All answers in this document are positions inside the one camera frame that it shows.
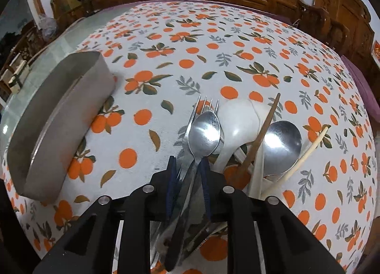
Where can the orange print tablecloth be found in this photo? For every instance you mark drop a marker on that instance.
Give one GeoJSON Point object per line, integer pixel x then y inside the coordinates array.
{"type": "Point", "coordinates": [178, 54]}

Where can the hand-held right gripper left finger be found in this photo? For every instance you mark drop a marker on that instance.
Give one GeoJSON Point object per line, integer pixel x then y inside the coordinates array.
{"type": "Point", "coordinates": [172, 190]}

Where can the metal fork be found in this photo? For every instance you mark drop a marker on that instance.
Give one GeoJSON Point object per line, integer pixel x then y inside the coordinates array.
{"type": "Point", "coordinates": [187, 140]}

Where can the red box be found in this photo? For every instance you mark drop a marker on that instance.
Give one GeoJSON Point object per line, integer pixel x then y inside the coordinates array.
{"type": "Point", "coordinates": [377, 54]}

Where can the stainless steel tray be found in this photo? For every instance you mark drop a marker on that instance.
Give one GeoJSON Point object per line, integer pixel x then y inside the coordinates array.
{"type": "Point", "coordinates": [98, 78]}

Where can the wooden chair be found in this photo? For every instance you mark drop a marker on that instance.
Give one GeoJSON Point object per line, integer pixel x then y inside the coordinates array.
{"type": "Point", "coordinates": [17, 69]}

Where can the cream chopstick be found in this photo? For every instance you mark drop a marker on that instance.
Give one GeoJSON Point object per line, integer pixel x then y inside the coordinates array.
{"type": "Point", "coordinates": [308, 150]}

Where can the brown wooden chopstick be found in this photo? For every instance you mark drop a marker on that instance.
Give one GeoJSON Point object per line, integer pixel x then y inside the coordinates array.
{"type": "Point", "coordinates": [267, 125]}

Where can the carved wooden armchair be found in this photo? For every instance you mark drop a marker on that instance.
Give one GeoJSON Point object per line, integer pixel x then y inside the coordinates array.
{"type": "Point", "coordinates": [341, 3]}

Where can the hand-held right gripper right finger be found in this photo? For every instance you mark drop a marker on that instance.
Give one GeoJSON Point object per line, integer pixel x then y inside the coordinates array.
{"type": "Point", "coordinates": [205, 190]}

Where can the large metal spoon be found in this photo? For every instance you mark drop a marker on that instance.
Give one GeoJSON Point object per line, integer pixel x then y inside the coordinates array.
{"type": "Point", "coordinates": [282, 149]}

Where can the small metal spoon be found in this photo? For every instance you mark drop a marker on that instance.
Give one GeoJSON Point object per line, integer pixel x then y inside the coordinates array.
{"type": "Point", "coordinates": [204, 134]}

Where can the small steel spoon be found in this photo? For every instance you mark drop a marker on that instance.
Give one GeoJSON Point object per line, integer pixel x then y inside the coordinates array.
{"type": "Point", "coordinates": [178, 238]}

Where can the clear plastic bag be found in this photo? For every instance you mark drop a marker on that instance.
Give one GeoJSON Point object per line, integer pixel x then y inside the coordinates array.
{"type": "Point", "coordinates": [47, 26]}

